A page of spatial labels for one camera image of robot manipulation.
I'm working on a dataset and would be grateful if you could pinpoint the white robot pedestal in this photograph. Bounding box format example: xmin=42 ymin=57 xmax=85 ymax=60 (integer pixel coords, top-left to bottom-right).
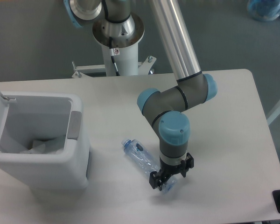
xmin=92 ymin=12 xmax=144 ymax=77

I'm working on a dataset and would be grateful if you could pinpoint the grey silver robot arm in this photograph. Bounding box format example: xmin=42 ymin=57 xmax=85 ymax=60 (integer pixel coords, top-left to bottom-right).
xmin=64 ymin=0 xmax=217 ymax=191

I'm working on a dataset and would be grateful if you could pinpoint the white trash can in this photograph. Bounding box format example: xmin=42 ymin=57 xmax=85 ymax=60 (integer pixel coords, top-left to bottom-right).
xmin=0 ymin=91 xmax=90 ymax=189

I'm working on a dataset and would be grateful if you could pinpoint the clear plastic water bottle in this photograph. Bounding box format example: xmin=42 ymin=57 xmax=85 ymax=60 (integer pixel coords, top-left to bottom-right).
xmin=120 ymin=138 xmax=178 ymax=195

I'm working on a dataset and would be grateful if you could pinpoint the white pedestal base frame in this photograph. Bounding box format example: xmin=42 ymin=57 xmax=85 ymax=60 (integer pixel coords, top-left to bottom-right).
xmin=71 ymin=56 xmax=157 ymax=78

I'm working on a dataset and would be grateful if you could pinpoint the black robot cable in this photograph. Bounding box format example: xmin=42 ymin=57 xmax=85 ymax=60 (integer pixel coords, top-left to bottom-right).
xmin=108 ymin=36 xmax=120 ymax=77

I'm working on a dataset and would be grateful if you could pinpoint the blue plastic bag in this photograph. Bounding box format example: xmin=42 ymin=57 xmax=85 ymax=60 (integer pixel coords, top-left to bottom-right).
xmin=247 ymin=0 xmax=280 ymax=22

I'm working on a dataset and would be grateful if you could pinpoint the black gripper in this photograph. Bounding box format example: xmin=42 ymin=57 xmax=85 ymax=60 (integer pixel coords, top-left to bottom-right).
xmin=149 ymin=153 xmax=194 ymax=191

